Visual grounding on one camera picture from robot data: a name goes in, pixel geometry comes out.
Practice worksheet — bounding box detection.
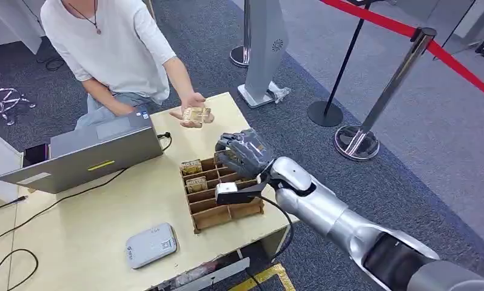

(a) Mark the person's left hand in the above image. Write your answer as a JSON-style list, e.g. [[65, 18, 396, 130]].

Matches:
[[169, 92, 215, 129]]

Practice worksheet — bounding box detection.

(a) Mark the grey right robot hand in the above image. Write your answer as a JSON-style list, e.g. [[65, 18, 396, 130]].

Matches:
[[215, 128, 276, 181]]

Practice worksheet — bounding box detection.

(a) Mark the brown printed card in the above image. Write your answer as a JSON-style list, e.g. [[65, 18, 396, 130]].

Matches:
[[181, 159, 204, 176], [184, 176, 209, 194], [181, 105, 212, 124]]

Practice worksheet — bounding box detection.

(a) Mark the stanchion with round base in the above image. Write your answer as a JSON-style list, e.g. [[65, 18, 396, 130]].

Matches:
[[230, 0, 252, 69]]

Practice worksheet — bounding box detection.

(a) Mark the wooden divided card box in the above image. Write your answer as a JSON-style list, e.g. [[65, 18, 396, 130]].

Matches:
[[180, 154, 266, 235]]

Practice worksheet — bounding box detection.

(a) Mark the crumpled clear plastic wrap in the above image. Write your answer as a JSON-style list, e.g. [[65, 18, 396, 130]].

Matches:
[[267, 81, 292, 104]]

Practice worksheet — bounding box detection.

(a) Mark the grey kiosk stand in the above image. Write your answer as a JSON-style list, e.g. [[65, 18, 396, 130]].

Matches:
[[237, 0, 290, 109]]

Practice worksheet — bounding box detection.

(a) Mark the person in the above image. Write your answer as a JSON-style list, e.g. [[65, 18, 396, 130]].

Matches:
[[39, 0, 215, 130]]

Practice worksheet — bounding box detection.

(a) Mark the grey laptop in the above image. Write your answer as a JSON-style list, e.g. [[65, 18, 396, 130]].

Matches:
[[0, 110, 164, 195]]

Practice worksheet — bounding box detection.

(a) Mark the white flat router box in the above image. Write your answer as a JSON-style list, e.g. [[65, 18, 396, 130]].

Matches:
[[125, 222, 179, 270]]

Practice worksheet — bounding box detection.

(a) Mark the pale wooden desk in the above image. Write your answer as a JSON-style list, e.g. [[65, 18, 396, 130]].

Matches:
[[0, 92, 300, 291]]

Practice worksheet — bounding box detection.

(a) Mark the chrome chair base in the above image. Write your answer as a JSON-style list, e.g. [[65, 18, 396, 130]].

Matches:
[[0, 87, 37, 127]]

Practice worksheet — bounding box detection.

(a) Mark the red barrier belt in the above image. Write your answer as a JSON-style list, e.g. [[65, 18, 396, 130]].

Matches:
[[318, 0, 484, 103]]

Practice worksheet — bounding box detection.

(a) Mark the white partition panel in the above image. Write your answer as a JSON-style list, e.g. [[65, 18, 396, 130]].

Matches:
[[0, 0, 47, 55]]

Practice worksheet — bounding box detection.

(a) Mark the white cabinet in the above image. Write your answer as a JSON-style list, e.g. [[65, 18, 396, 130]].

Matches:
[[0, 124, 25, 204]]

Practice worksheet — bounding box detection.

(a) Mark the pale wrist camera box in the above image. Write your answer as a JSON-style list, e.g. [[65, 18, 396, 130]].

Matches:
[[214, 181, 267, 206]]

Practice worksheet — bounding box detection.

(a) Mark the black laptop cable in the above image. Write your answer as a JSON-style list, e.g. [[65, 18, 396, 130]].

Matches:
[[0, 132, 173, 248]]

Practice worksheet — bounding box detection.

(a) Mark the black stanchion post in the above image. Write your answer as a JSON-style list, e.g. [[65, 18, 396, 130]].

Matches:
[[307, 0, 374, 128]]

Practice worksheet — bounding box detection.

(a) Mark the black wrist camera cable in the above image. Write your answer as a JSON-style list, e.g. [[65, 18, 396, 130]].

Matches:
[[244, 195, 295, 291]]

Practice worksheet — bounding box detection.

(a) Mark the chrome stanchion post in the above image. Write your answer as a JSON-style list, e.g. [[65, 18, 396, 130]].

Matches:
[[333, 27, 438, 162]]

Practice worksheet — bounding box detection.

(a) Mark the black cord necklace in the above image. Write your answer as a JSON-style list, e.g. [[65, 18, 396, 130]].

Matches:
[[67, 0, 103, 36]]

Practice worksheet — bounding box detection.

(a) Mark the black floor cable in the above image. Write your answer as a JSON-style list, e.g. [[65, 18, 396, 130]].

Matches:
[[35, 55, 67, 73]]

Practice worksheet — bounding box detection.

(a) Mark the black cable with plug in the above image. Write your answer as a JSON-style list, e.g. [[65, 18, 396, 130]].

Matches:
[[0, 195, 29, 212]]

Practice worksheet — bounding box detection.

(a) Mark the black looped cable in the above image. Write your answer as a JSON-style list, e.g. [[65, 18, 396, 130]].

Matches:
[[0, 248, 39, 291]]

